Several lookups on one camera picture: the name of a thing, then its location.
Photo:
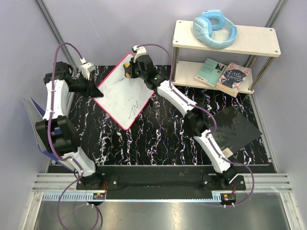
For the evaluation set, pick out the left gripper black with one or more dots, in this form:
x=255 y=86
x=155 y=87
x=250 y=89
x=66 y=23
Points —
x=91 y=88

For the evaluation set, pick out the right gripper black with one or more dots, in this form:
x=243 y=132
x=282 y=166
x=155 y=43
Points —
x=133 y=65

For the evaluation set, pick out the yellow black whiteboard eraser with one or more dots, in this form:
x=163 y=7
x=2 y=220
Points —
x=127 y=69

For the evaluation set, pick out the pink framed whiteboard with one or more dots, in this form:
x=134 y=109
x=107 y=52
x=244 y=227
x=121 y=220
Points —
x=124 y=98

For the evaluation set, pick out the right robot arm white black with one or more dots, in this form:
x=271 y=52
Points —
x=195 y=117

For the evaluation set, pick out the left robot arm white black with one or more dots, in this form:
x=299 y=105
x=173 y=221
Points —
x=57 y=132

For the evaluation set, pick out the teal paperback book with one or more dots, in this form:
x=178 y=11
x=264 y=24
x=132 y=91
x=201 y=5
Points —
x=210 y=73

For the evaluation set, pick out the blue headphones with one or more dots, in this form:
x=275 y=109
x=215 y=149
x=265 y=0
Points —
x=213 y=20

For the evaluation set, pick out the little women book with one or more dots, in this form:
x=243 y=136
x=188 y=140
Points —
x=232 y=79

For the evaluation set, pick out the black notebook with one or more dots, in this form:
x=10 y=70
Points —
x=234 y=131

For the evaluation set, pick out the white two-tier shelf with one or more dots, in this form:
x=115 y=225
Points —
x=251 y=42

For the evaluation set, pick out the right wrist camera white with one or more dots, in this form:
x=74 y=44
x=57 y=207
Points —
x=139 y=51

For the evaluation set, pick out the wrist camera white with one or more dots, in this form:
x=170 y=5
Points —
x=139 y=51
x=86 y=69

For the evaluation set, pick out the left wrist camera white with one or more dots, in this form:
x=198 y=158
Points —
x=86 y=69

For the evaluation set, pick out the blue ring binder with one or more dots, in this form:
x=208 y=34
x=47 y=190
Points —
x=35 y=113

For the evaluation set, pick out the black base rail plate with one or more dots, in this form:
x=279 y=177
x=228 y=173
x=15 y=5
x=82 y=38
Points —
x=203 y=177

